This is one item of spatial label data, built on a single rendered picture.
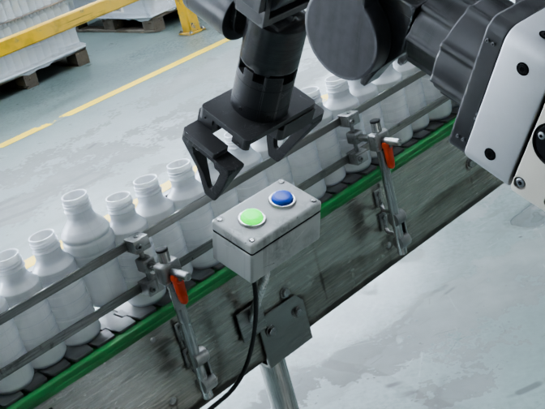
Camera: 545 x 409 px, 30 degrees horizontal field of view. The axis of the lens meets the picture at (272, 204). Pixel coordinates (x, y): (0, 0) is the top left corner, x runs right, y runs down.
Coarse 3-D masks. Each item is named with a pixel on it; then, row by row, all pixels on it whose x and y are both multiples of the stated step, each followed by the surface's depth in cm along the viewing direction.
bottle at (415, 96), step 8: (408, 64) 180; (400, 72) 180; (408, 72) 180; (416, 80) 181; (408, 88) 181; (416, 88) 181; (408, 96) 181; (416, 96) 182; (424, 96) 184; (408, 104) 182; (416, 104) 182; (424, 104) 183; (416, 120) 183; (424, 120) 184; (416, 128) 184; (424, 128) 185
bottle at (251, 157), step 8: (232, 144) 155; (232, 152) 156; (240, 152) 156; (248, 152) 156; (256, 152) 158; (240, 160) 156; (248, 160) 156; (256, 160) 156; (248, 168) 156; (256, 176) 157; (264, 176) 159; (240, 184) 157; (248, 184) 157; (256, 184) 157; (264, 184) 158; (240, 192) 158; (248, 192) 157; (256, 192) 157; (240, 200) 158
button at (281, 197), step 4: (276, 192) 142; (280, 192) 142; (284, 192) 142; (288, 192) 142; (272, 196) 141; (276, 196) 141; (280, 196) 141; (284, 196) 141; (288, 196) 141; (292, 196) 142; (272, 200) 141; (276, 200) 141; (280, 200) 141; (284, 200) 141; (288, 200) 141; (292, 200) 141; (280, 204) 141; (284, 204) 141
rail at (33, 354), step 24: (384, 96) 174; (336, 120) 166; (408, 120) 179; (264, 168) 157; (336, 168) 168; (168, 192) 154; (168, 216) 146; (96, 264) 138; (48, 288) 134; (96, 312) 139; (24, 360) 133
